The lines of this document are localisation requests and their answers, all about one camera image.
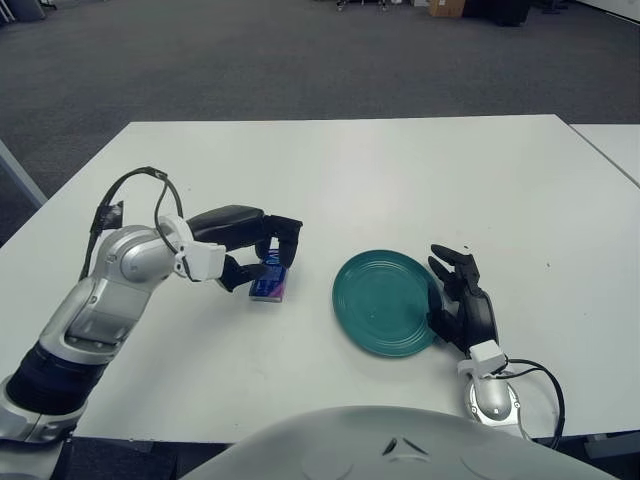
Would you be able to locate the grey desk edge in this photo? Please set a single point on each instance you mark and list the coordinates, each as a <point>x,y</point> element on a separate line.
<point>20,177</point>

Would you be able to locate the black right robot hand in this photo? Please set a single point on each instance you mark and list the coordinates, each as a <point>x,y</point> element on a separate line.
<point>477,315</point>

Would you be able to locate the brown cardboard box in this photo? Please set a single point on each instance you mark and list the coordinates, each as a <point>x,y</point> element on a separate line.
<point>445,7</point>

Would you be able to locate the blue gum pack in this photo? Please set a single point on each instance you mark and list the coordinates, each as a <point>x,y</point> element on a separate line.
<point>270,287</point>

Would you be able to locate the grey robot torso shell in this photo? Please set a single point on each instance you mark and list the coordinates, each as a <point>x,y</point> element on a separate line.
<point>325,445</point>

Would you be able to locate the dark grey furniture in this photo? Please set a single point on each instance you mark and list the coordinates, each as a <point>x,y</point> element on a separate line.
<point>20,9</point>

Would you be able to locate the black chair base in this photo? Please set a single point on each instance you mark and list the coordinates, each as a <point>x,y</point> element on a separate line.
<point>341,4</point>
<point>387,5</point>

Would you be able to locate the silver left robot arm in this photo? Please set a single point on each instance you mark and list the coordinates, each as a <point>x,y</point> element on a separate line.
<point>100,300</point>

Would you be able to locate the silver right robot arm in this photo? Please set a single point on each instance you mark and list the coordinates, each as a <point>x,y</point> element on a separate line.
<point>492,395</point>

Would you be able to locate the teal ribbed plate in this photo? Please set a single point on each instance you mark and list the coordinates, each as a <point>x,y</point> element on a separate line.
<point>380,300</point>

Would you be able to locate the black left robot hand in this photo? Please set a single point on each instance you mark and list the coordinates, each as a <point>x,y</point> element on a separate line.
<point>225,225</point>

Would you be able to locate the black cabinet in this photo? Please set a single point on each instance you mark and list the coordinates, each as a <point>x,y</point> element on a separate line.
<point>495,12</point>

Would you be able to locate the adjacent white table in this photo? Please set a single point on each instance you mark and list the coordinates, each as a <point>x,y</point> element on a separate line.
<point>615,142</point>

